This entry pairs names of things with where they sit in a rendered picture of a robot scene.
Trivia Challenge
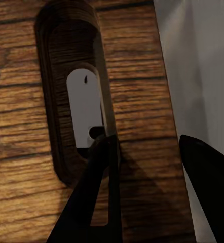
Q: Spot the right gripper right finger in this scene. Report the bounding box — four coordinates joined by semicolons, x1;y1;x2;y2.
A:
179;135;224;243

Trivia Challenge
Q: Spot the cutting board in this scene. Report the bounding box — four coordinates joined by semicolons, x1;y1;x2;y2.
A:
0;0;197;243

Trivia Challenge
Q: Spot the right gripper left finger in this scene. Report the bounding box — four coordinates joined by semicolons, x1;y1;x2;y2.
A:
46;135;123;243

